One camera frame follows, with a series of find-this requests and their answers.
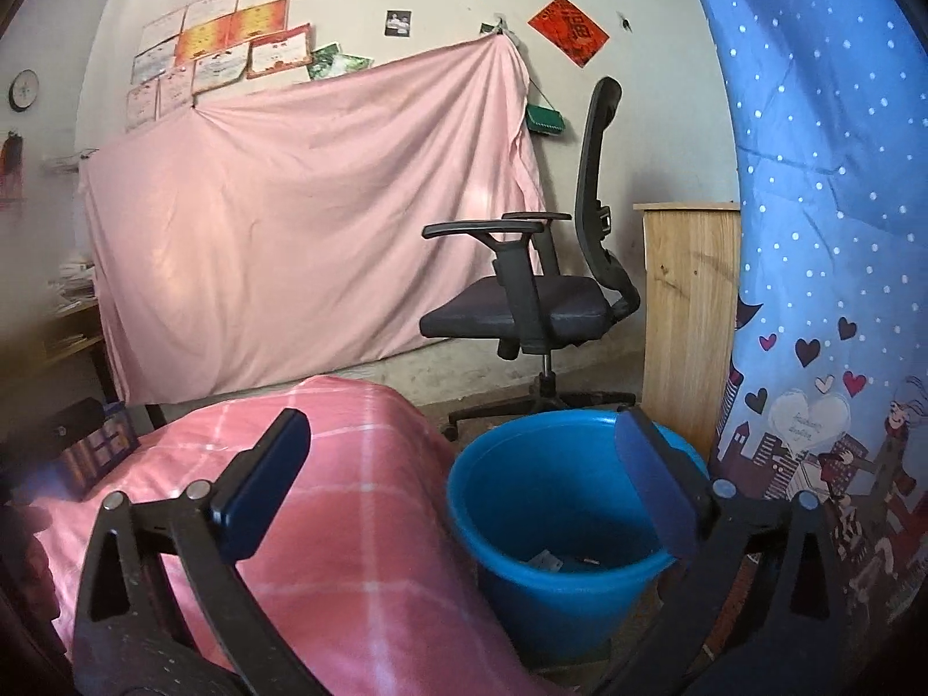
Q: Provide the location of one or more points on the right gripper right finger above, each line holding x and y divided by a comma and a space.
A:
759, 608

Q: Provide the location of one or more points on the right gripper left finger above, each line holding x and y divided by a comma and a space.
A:
162, 608

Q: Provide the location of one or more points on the blue cardboard box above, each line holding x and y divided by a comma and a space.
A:
94, 438

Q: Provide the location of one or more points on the wooden shelf desk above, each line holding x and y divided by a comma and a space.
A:
76, 331

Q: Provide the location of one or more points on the pink checked tablecloth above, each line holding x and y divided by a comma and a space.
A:
360, 571

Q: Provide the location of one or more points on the blue plastic bucket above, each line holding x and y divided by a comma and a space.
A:
563, 544

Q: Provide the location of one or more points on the blue patterned curtain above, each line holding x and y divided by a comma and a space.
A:
827, 386

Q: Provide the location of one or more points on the red hanging ornament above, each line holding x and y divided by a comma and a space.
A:
11, 170

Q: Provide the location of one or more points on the pink hanging sheet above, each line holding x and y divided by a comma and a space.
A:
264, 238

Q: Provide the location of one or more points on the wooden cabinet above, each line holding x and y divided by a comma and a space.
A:
692, 258

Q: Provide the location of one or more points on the black office chair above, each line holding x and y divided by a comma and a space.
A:
555, 284

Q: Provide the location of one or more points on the green hanging bag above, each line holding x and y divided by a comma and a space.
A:
544, 120

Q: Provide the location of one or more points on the round wall clock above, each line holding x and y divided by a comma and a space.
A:
23, 92

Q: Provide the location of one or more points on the small black wall photo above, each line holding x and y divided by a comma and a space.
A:
398, 23

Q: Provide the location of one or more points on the red diamond wall paper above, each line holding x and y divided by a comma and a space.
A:
570, 30

